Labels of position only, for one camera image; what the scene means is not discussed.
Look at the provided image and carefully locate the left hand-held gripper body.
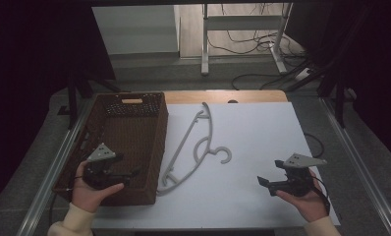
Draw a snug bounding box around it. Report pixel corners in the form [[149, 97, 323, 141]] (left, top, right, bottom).
[[83, 143, 120, 191]]

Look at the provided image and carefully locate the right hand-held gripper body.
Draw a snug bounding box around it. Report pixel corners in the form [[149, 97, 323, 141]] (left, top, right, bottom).
[[274, 152, 328, 198]]

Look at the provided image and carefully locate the brown wicker basket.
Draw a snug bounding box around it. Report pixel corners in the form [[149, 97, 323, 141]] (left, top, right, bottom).
[[52, 91, 170, 207]]

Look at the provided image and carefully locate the grey plastic clothes hanger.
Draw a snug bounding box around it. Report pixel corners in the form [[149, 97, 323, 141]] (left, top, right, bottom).
[[156, 101, 234, 198]]

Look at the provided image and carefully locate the person's right hand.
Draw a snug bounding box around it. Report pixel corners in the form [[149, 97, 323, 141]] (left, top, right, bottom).
[[275, 168, 331, 224]]

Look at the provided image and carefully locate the person's left hand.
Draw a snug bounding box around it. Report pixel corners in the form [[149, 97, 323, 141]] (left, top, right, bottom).
[[71, 160, 126, 214]]

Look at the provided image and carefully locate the white table sheet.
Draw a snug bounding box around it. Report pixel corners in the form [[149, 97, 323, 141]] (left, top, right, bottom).
[[91, 101, 342, 230]]

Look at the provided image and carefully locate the black metal stand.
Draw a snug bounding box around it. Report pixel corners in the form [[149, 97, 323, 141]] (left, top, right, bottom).
[[316, 73, 359, 129], [57, 73, 123, 130]]

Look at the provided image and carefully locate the white power strip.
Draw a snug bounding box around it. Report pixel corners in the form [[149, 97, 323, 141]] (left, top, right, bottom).
[[294, 67, 313, 82]]

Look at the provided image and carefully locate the white cabinet panel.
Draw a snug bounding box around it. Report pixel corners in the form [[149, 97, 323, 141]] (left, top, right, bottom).
[[91, 4, 181, 56]]

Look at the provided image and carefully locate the right hand-held gripper black cable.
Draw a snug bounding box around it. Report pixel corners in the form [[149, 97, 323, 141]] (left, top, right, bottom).
[[310, 175, 332, 215]]

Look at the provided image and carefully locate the black cable loop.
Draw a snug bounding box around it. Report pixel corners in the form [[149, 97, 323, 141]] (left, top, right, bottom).
[[303, 132, 326, 159]]

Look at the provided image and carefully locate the aluminium rail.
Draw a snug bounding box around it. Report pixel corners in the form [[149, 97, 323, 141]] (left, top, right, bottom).
[[318, 97, 391, 236], [17, 97, 97, 236]]

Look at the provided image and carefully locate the tangle of black floor cables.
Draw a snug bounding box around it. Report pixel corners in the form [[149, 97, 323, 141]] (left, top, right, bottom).
[[206, 3, 310, 91]]

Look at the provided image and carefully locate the white metal desk frame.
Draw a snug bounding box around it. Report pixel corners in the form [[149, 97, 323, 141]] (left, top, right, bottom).
[[200, 2, 295, 77]]

